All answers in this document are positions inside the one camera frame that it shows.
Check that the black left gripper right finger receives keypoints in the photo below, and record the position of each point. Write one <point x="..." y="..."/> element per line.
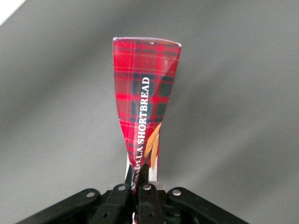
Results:
<point x="149" y="205"/>

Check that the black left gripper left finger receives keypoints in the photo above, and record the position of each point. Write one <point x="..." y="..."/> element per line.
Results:
<point x="116" y="205"/>

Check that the red tartan shortbread cookie box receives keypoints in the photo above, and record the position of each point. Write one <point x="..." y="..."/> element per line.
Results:
<point x="140" y="81"/>

